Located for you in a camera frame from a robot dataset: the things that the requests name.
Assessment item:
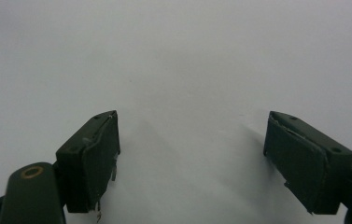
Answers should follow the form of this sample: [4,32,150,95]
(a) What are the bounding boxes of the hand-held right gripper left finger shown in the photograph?
[55,109,121,215]

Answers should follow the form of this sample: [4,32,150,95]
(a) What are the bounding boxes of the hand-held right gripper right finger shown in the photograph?
[262,110,352,216]

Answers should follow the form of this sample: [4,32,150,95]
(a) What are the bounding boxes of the pale blue table mat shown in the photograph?
[0,0,352,224]

